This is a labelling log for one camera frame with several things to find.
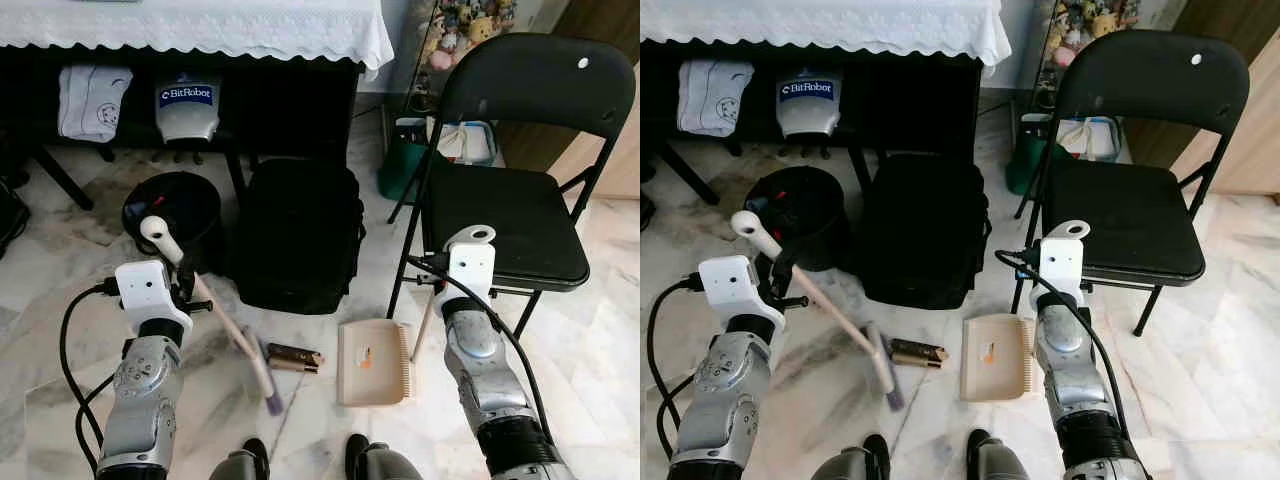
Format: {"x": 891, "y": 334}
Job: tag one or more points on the black folding chair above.
{"x": 1120, "y": 215}
{"x": 505, "y": 215}

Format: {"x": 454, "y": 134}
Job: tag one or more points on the black fabric bag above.
{"x": 300, "y": 235}
{"x": 925, "y": 230}

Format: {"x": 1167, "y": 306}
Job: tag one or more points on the pile of plush toys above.
{"x": 1090, "y": 20}
{"x": 465, "y": 25}

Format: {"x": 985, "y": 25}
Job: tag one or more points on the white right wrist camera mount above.
{"x": 1062, "y": 262}
{"x": 470, "y": 265}

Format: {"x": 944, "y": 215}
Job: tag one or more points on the beige plastic dustpan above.
{"x": 372, "y": 365}
{"x": 995, "y": 360}

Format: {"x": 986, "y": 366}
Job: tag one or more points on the robot left leg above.
{"x": 850, "y": 465}
{"x": 240, "y": 465}

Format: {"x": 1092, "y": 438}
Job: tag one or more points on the grey BitRobot device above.
{"x": 188, "y": 115}
{"x": 808, "y": 110}

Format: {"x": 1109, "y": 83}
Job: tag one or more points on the black bag at wall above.
{"x": 10, "y": 215}

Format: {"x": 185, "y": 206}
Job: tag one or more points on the white box with blue rim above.
{"x": 1098, "y": 140}
{"x": 475, "y": 145}

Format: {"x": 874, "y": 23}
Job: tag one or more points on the robot right leg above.
{"x": 1000, "y": 462}
{"x": 385, "y": 465}

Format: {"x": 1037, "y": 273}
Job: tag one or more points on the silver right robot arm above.
{"x": 1065, "y": 360}
{"x": 485, "y": 370}

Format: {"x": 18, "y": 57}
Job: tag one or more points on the black round bucket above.
{"x": 810, "y": 205}
{"x": 185, "y": 205}

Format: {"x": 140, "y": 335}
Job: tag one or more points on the black table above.
{"x": 915, "y": 100}
{"x": 295, "y": 105}

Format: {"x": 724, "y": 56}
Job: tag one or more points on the green plastic bin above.
{"x": 400, "y": 165}
{"x": 1025, "y": 160}

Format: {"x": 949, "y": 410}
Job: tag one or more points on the robot leg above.
{"x": 1000, "y": 462}
{"x": 385, "y": 465}
{"x": 850, "y": 465}
{"x": 240, "y": 465}

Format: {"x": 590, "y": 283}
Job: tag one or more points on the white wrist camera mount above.
{"x": 470, "y": 265}
{"x": 1062, "y": 262}
{"x": 148, "y": 290}
{"x": 735, "y": 290}

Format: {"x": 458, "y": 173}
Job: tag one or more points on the brown wooden door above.
{"x": 590, "y": 20}
{"x": 1255, "y": 110}

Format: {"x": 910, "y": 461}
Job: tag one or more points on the brown shiny wrapper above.
{"x": 295, "y": 358}
{"x": 918, "y": 353}

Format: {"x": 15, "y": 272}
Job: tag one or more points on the white printed cloth bag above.
{"x": 714, "y": 95}
{"x": 92, "y": 100}

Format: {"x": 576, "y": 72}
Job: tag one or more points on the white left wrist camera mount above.
{"x": 148, "y": 290}
{"x": 735, "y": 290}

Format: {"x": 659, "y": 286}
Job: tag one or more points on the white lace tablecloth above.
{"x": 200, "y": 25}
{"x": 820, "y": 22}

